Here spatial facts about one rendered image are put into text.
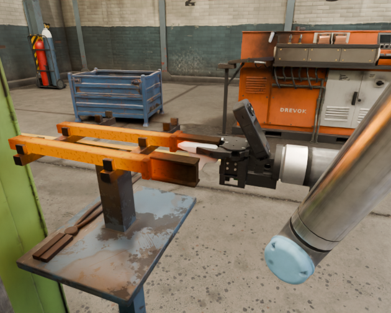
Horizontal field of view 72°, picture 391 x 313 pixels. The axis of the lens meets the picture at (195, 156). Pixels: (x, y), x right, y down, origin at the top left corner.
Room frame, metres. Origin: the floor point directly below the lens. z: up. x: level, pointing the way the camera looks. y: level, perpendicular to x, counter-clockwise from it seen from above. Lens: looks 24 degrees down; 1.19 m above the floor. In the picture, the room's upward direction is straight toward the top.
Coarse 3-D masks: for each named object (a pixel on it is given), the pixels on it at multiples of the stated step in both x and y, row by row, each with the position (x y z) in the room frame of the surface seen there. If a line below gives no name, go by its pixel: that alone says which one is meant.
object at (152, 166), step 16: (32, 144) 0.51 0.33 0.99; (48, 144) 0.50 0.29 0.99; (64, 144) 0.50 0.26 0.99; (80, 144) 0.50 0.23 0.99; (80, 160) 0.47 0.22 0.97; (96, 160) 0.45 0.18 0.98; (128, 160) 0.43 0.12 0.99; (144, 160) 0.41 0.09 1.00; (160, 160) 0.41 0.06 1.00; (176, 160) 0.40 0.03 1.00; (192, 160) 0.40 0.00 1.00; (144, 176) 0.41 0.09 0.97; (160, 176) 0.42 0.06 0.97; (176, 176) 0.41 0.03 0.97; (192, 176) 0.40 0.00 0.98
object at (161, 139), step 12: (60, 132) 0.63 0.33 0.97; (72, 132) 0.62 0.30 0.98; (84, 132) 0.61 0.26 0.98; (96, 132) 0.60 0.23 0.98; (108, 132) 0.59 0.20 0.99; (120, 132) 0.58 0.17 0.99; (132, 132) 0.57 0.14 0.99; (144, 132) 0.57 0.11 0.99; (156, 132) 0.57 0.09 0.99; (180, 132) 0.56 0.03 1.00; (156, 144) 0.55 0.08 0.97; (168, 144) 0.54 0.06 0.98; (216, 144) 0.51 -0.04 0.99
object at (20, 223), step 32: (0, 64) 0.73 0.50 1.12; (0, 96) 0.72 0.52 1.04; (0, 128) 0.70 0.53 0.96; (0, 160) 0.68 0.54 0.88; (0, 192) 0.65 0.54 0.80; (32, 192) 0.73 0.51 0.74; (0, 224) 0.62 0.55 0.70; (32, 224) 0.71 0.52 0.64; (0, 256) 0.60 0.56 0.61; (32, 288) 0.64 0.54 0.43
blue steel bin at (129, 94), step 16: (80, 80) 3.98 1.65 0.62; (96, 80) 3.96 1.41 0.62; (112, 80) 3.91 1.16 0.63; (128, 80) 3.86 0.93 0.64; (144, 80) 3.80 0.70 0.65; (160, 80) 4.49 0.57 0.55; (80, 96) 3.99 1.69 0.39; (96, 96) 3.94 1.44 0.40; (112, 96) 3.89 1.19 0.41; (128, 96) 3.84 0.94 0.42; (144, 96) 3.80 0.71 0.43; (160, 96) 4.49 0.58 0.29; (80, 112) 4.00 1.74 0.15; (96, 112) 3.95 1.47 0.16; (112, 112) 3.92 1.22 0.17; (128, 112) 3.87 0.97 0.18; (144, 112) 3.80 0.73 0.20; (160, 112) 4.48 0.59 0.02
